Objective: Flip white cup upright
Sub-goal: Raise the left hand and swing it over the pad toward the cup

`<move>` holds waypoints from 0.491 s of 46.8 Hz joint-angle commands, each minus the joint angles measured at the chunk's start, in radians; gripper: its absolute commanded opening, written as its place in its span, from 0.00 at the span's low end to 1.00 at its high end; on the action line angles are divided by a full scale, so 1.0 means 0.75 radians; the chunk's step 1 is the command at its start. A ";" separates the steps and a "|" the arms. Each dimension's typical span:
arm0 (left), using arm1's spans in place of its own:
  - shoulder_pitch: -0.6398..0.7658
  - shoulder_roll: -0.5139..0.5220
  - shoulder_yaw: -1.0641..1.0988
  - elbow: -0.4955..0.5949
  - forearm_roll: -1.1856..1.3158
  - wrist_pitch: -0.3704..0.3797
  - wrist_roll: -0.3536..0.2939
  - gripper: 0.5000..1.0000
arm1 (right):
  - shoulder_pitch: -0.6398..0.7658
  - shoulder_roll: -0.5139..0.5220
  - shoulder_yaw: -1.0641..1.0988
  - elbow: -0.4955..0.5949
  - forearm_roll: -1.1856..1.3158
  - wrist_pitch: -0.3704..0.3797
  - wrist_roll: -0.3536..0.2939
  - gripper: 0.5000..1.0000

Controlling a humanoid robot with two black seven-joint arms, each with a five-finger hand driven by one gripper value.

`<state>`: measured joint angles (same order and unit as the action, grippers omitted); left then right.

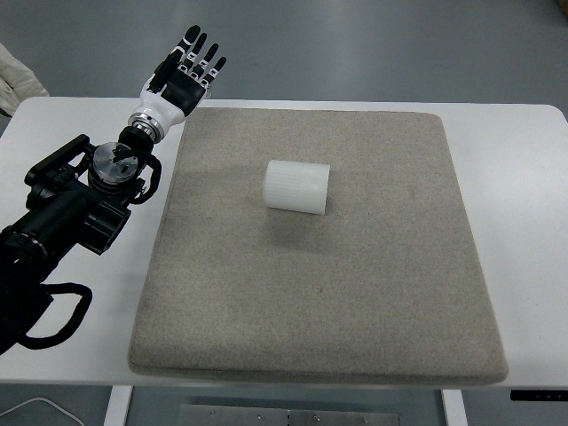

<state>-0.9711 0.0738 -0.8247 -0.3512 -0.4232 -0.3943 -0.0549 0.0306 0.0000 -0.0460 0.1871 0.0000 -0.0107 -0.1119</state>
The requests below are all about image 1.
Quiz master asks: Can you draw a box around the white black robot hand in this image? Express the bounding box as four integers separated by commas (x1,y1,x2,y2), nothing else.
130,25,226,130

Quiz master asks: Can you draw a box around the white cup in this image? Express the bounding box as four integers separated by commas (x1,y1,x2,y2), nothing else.
263,160,330,215

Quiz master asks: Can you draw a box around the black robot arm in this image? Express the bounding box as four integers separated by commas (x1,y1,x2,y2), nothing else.
1,25,226,351

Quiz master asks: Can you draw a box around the cream fabric object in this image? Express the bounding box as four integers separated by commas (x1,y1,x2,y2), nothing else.
1,44,50,117

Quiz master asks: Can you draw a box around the beige fabric mat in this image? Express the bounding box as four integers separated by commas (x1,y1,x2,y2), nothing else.
129,107,509,386

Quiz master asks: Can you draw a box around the left white table leg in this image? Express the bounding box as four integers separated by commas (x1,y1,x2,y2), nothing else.
103,385,133,426

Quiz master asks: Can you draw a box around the white table leg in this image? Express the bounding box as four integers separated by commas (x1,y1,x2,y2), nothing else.
441,390,469,426
103,385,133,426

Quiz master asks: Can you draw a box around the right white table leg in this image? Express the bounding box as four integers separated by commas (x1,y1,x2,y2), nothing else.
441,390,469,426

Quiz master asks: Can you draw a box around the black desk control panel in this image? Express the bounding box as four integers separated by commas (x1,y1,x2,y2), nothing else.
509,390,568,402

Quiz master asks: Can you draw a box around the black sleeved arm cable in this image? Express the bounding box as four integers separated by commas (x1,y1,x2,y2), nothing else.
17,281,94,351

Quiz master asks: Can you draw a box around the white floor cable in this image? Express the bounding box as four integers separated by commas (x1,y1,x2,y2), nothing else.
0,397,83,426

